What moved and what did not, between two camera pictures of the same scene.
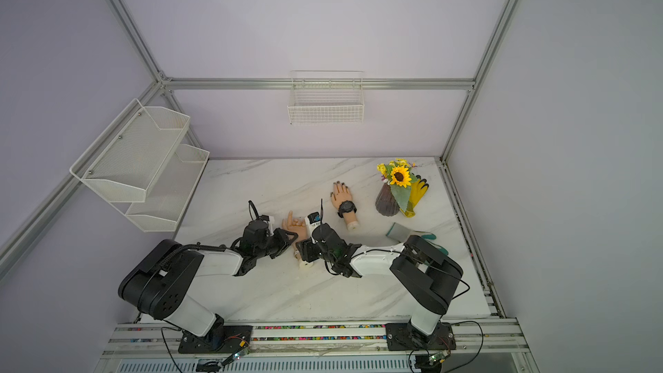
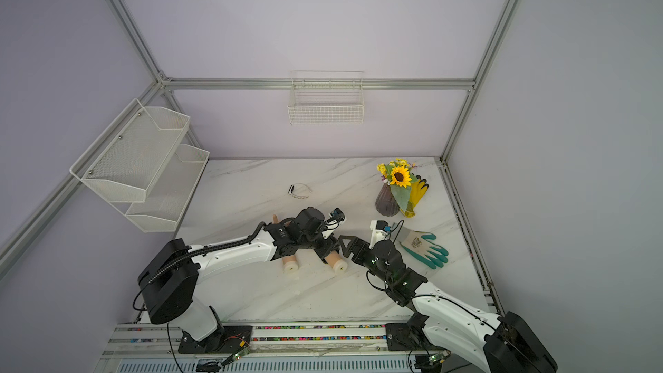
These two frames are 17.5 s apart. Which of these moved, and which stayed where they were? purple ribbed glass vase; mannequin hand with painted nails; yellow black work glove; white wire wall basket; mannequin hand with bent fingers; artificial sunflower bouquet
Moved: mannequin hand with painted nails; mannequin hand with bent fingers
Stayed: artificial sunflower bouquet; white wire wall basket; purple ribbed glass vase; yellow black work glove
